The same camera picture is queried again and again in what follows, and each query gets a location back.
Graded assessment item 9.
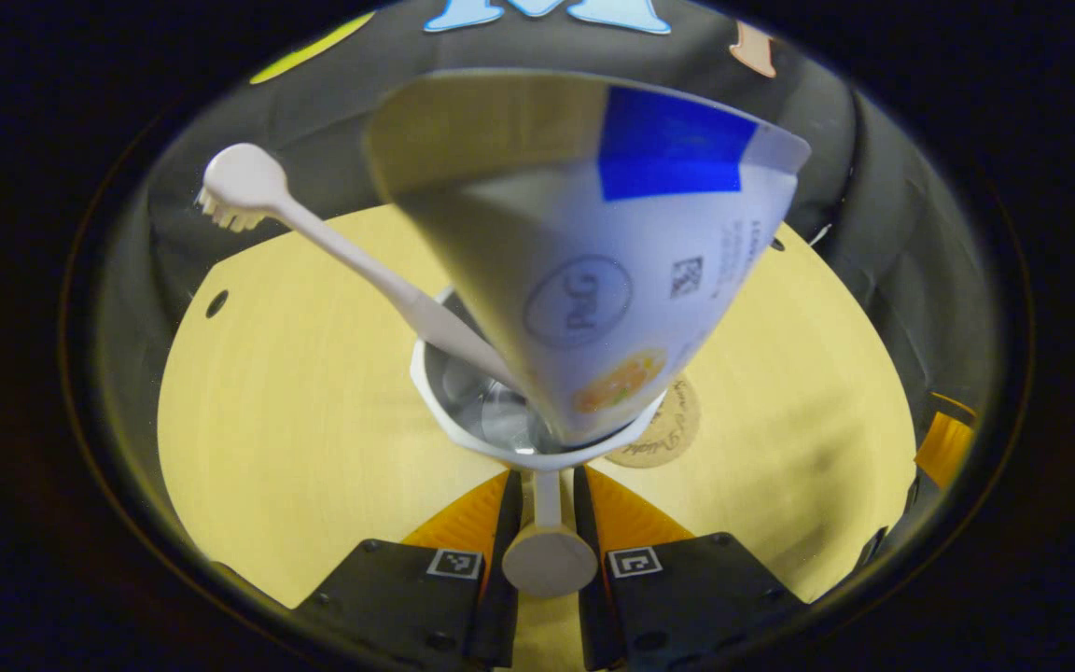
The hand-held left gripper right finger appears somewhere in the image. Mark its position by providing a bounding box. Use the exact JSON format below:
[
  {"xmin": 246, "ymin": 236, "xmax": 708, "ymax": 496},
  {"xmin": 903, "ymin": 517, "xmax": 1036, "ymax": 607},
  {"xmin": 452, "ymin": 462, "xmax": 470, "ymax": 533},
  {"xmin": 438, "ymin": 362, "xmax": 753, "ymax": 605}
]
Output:
[{"xmin": 573, "ymin": 465, "xmax": 809, "ymax": 672}]

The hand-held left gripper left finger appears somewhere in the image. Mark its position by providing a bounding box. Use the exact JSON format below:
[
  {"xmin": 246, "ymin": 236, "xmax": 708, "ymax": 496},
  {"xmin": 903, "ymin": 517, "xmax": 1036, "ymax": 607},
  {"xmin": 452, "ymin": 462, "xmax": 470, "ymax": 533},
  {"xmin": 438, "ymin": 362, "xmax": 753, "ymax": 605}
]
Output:
[{"xmin": 290, "ymin": 467, "xmax": 524, "ymax": 672}]

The white cup with handle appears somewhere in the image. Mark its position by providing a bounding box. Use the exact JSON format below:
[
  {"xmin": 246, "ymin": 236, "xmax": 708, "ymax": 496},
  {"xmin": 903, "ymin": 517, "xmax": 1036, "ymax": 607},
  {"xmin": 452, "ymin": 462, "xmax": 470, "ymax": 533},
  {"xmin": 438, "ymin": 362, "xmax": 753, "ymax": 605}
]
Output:
[{"xmin": 410, "ymin": 285, "xmax": 667, "ymax": 598}]

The round cork coaster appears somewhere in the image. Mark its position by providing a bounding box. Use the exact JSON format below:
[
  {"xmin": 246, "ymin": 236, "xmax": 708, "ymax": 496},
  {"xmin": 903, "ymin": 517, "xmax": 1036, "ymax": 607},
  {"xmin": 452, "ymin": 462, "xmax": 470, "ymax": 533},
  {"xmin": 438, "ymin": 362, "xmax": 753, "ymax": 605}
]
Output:
[{"xmin": 605, "ymin": 373, "xmax": 702, "ymax": 469}]

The white toothpaste tube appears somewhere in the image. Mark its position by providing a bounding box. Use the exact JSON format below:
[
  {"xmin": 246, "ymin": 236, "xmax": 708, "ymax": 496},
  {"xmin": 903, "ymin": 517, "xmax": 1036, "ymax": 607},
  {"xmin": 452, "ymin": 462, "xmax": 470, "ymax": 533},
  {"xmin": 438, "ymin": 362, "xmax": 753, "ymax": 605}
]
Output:
[{"xmin": 365, "ymin": 70, "xmax": 812, "ymax": 447}]

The white toothbrush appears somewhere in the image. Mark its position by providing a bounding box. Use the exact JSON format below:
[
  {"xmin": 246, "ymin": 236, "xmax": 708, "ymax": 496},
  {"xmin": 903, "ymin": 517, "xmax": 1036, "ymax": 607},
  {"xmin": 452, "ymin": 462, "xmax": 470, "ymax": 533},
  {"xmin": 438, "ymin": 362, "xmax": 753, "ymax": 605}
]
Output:
[{"xmin": 197, "ymin": 143, "xmax": 524, "ymax": 393}]

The black backdrop cloth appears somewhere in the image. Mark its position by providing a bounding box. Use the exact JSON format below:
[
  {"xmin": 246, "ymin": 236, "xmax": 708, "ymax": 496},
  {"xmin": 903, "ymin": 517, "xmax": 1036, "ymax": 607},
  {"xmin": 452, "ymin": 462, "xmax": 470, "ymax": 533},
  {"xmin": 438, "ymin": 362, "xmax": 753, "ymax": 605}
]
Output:
[{"xmin": 94, "ymin": 0, "xmax": 1005, "ymax": 561}]

